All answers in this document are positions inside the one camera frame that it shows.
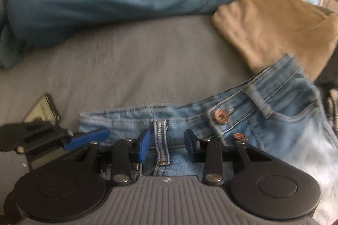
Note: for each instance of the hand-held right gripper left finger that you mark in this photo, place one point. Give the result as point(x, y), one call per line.
point(144, 147)

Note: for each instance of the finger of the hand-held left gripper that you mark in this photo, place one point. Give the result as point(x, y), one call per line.
point(87, 137)

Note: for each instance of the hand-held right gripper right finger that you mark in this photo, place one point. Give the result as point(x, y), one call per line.
point(190, 144)

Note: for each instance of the blue jeans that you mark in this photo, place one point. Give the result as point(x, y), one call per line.
point(285, 114)

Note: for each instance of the black smartphone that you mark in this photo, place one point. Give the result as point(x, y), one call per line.
point(43, 110)

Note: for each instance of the tan folded garment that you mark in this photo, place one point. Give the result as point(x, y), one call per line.
point(274, 26)

